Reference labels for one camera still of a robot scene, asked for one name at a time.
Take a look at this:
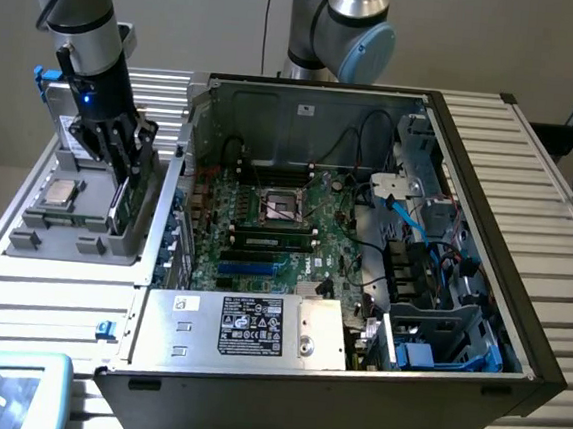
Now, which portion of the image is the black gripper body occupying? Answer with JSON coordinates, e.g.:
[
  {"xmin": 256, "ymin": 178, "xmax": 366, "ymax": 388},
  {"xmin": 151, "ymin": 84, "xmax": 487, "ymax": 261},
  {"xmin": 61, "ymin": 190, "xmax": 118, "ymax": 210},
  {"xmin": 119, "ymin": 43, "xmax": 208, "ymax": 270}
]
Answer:
[{"xmin": 50, "ymin": 45, "xmax": 149, "ymax": 133}]

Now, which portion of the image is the green graphics card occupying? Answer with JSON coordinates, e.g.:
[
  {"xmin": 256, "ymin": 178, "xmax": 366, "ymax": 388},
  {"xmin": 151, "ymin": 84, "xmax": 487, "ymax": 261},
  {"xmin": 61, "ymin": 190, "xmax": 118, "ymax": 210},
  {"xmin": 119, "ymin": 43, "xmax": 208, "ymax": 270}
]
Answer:
[{"xmin": 105, "ymin": 146, "xmax": 166, "ymax": 240}]

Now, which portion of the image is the silver disk with label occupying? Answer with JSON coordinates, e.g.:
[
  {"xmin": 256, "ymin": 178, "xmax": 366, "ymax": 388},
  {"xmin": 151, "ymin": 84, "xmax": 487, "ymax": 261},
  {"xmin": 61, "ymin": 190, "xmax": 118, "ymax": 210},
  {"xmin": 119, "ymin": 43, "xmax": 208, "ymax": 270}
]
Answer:
[{"xmin": 34, "ymin": 79, "xmax": 97, "ymax": 162}]

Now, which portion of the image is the blue disk clip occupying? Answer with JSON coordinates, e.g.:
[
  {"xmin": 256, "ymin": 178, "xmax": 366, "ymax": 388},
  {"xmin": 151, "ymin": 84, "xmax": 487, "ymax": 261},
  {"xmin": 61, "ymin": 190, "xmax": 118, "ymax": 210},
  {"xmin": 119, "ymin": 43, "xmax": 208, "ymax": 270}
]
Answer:
[{"xmin": 30, "ymin": 65, "xmax": 62, "ymax": 106}]

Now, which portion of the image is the silver CPU chip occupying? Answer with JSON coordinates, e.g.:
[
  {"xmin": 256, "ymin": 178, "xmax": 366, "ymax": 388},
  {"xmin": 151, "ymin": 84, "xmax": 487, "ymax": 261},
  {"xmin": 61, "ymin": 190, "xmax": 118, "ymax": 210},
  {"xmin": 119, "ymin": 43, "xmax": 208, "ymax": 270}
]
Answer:
[{"xmin": 39, "ymin": 176, "xmax": 90, "ymax": 215}]

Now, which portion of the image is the grey parts rack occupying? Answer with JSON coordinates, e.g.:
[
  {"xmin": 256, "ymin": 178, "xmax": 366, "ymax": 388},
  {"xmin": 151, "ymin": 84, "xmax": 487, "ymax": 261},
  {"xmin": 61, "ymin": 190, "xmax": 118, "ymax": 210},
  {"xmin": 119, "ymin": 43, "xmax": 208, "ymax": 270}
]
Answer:
[{"xmin": 3, "ymin": 141, "xmax": 173, "ymax": 271}]

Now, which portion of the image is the CPU socket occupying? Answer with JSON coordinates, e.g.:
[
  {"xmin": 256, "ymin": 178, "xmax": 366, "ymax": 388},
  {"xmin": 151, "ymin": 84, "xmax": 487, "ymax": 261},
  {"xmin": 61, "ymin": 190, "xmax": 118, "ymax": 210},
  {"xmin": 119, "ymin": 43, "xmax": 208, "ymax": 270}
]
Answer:
[{"xmin": 254, "ymin": 183, "xmax": 316, "ymax": 227}]

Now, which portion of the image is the black expansion slot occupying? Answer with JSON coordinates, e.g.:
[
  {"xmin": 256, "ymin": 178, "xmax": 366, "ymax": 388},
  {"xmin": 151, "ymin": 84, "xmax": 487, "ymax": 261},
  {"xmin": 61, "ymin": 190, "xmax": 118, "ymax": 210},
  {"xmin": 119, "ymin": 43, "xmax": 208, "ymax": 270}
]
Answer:
[{"xmin": 220, "ymin": 245, "xmax": 285, "ymax": 271}]

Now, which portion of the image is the black RAM stick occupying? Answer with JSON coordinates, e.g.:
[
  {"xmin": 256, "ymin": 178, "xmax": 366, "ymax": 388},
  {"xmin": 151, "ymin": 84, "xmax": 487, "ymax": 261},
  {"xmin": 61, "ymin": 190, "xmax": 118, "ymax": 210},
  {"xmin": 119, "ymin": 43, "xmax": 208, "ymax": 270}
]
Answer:
[{"xmin": 234, "ymin": 231, "xmax": 316, "ymax": 256}]

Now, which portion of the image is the blue expansion slot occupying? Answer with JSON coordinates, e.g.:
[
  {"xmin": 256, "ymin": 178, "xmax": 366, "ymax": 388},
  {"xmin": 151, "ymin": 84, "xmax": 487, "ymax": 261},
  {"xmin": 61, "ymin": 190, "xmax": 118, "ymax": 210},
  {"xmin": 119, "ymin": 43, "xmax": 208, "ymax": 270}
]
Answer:
[{"xmin": 216, "ymin": 258, "xmax": 284, "ymax": 282}]

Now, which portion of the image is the blue case latch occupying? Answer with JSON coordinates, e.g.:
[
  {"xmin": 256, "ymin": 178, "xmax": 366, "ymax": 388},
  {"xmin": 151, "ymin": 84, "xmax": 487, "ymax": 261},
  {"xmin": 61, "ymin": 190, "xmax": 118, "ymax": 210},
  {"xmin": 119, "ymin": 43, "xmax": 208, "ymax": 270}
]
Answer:
[{"xmin": 93, "ymin": 318, "xmax": 118, "ymax": 342}]

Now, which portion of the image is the silver power supply box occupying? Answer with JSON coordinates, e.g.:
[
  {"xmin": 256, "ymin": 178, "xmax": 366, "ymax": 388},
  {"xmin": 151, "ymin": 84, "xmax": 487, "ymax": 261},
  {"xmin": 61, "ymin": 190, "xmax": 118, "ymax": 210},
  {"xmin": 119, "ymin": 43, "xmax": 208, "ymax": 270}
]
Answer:
[{"xmin": 129, "ymin": 282, "xmax": 354, "ymax": 384}]

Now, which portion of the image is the green motherboard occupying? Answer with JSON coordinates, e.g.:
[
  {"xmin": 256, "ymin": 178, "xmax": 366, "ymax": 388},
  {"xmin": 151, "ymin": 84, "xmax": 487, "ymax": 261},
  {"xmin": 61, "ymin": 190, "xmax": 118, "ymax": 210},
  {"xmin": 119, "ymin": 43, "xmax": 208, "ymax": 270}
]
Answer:
[{"xmin": 176, "ymin": 157, "xmax": 377, "ymax": 329}]

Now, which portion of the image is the small silver heat sink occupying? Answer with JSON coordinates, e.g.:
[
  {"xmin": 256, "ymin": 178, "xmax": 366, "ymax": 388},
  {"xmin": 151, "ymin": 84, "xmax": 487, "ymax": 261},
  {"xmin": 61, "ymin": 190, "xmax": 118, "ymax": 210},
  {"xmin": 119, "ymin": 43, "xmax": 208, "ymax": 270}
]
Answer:
[{"xmin": 297, "ymin": 279, "xmax": 335, "ymax": 301}]

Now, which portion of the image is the teal teach pendant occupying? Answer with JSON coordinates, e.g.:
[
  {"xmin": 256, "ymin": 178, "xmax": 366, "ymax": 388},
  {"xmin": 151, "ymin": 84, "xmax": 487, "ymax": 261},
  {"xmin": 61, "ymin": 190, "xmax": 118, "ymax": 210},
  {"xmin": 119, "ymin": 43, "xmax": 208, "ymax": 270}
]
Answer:
[{"xmin": 0, "ymin": 346, "xmax": 78, "ymax": 429}]

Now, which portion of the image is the silver disk bay cage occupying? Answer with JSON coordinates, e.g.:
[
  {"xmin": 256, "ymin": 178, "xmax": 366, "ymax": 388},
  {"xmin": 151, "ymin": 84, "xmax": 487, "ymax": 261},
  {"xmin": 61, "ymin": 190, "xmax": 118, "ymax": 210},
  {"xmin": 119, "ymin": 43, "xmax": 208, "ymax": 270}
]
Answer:
[{"xmin": 383, "ymin": 112, "xmax": 479, "ymax": 247}]

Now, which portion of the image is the black fan shroud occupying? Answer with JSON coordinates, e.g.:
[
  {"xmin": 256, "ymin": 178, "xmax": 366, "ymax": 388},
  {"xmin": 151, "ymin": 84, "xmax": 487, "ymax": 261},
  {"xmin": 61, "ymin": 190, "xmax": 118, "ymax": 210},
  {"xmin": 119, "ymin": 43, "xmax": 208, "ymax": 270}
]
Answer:
[{"xmin": 377, "ymin": 238, "xmax": 449, "ymax": 310}]

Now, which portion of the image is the open black PC case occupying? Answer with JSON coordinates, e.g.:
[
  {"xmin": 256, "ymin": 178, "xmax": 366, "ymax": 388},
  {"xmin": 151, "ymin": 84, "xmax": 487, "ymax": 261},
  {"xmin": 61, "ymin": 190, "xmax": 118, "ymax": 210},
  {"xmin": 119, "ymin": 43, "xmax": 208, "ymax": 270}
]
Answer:
[{"xmin": 89, "ymin": 63, "xmax": 573, "ymax": 429}]

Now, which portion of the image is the blue disk carrier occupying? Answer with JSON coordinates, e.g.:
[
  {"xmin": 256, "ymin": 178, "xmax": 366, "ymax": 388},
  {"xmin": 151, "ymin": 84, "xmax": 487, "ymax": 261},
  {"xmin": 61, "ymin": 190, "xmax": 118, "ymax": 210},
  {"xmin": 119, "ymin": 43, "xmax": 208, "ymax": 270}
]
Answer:
[{"xmin": 392, "ymin": 339, "xmax": 441, "ymax": 375}]

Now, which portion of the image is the thin black hanging cable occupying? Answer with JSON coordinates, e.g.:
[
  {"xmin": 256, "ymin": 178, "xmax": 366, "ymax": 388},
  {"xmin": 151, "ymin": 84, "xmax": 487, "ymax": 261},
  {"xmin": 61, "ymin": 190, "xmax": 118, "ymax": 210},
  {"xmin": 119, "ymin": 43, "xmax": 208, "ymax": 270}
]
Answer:
[{"xmin": 259, "ymin": 0, "xmax": 276, "ymax": 76}]

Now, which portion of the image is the black looped wire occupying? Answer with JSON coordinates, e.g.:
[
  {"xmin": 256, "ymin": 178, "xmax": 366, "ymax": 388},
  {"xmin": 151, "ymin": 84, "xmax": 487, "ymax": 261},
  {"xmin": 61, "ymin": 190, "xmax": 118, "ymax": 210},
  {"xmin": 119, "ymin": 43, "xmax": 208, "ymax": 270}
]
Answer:
[{"xmin": 318, "ymin": 103, "xmax": 403, "ymax": 186}]

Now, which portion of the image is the silver disk bracket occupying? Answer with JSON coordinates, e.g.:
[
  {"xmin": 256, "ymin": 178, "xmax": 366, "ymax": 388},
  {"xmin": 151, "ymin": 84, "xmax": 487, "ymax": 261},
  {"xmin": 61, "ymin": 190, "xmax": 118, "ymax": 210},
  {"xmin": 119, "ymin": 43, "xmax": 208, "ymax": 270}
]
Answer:
[{"xmin": 367, "ymin": 170, "xmax": 424, "ymax": 203}]

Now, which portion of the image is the blue data wire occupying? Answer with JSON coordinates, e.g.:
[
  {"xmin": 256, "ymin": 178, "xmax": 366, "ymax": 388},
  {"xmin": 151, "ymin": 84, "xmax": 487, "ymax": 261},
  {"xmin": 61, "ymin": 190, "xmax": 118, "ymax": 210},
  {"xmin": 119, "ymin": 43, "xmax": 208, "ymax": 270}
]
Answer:
[{"xmin": 377, "ymin": 192, "xmax": 457, "ymax": 311}]

